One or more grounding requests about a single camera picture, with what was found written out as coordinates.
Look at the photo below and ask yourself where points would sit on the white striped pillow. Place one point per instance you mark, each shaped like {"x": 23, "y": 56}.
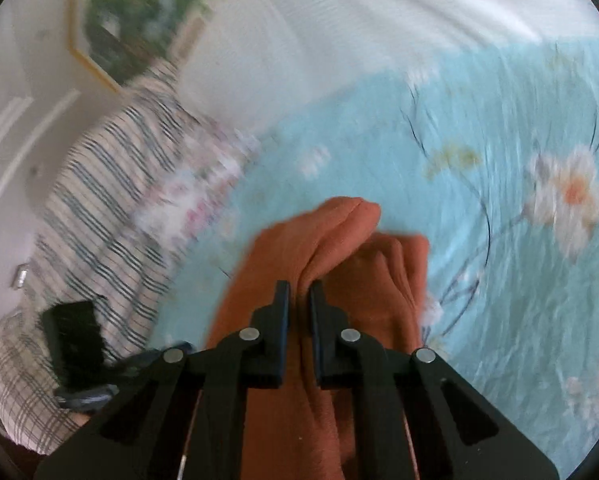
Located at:
{"x": 379, "y": 20}

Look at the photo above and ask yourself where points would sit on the orange knit sweater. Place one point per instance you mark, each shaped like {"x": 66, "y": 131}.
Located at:
{"x": 339, "y": 240}

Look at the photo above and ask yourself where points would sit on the framed landscape painting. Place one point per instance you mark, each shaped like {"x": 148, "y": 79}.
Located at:
{"x": 119, "y": 15}

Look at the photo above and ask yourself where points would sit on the plaid checked cloth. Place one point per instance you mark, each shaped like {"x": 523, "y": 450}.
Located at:
{"x": 104, "y": 200}

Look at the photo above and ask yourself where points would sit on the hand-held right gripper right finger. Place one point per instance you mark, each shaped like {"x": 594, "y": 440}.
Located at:
{"x": 324, "y": 350}

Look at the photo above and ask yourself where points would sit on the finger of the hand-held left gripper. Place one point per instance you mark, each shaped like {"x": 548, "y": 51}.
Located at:
{"x": 144, "y": 357}
{"x": 84, "y": 397}

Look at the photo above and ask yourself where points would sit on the pink floral pillow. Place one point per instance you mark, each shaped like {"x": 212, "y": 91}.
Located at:
{"x": 189, "y": 200}

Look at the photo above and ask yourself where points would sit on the small metal wall fitting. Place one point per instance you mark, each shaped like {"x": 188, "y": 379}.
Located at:
{"x": 20, "y": 277}

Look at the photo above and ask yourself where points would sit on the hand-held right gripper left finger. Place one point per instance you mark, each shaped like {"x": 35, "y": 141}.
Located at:
{"x": 274, "y": 345}

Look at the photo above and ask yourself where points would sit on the light blue floral bedsheet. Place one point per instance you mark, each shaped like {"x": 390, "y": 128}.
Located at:
{"x": 479, "y": 310}

